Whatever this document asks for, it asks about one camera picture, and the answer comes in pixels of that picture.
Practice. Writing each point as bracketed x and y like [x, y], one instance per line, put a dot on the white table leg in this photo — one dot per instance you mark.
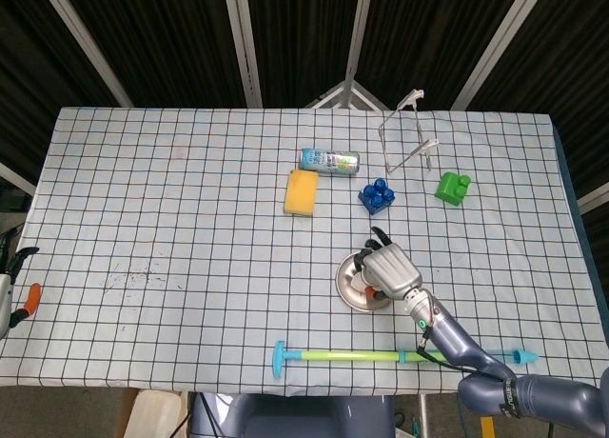
[423, 416]

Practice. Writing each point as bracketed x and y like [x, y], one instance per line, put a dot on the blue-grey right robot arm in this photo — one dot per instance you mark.
[452, 343]

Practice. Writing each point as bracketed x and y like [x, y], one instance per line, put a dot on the yellow sponge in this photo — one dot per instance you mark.
[301, 193]

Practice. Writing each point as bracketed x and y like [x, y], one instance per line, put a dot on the green and blue water pump toy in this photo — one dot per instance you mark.
[347, 356]

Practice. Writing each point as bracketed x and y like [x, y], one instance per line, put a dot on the light blue checkered tablecloth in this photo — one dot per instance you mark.
[143, 219]

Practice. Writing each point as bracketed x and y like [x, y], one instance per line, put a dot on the white aluminium frame post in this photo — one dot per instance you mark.
[85, 43]
[595, 197]
[498, 43]
[14, 177]
[245, 43]
[359, 28]

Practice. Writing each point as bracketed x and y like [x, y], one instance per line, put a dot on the blue building block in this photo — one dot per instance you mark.
[377, 196]

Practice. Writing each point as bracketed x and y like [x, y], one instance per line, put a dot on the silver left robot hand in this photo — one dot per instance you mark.
[34, 297]

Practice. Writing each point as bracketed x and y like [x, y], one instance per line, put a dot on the light blue drink can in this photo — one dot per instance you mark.
[329, 162]

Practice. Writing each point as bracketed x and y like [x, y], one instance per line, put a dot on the white plastic jug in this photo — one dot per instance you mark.
[152, 416]

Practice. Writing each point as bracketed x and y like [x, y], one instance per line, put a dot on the black curtain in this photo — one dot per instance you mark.
[166, 38]

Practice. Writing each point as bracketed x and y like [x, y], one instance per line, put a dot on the blue-grey robot torso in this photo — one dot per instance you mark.
[295, 419]

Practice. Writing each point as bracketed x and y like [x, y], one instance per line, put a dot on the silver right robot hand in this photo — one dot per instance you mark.
[392, 271]

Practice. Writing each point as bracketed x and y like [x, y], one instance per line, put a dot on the green building block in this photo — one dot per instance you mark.
[454, 188]

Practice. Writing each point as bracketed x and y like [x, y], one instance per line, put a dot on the white triangular frame brace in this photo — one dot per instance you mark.
[351, 95]

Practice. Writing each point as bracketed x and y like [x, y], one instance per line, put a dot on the silver metal bowl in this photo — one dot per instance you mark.
[346, 292]

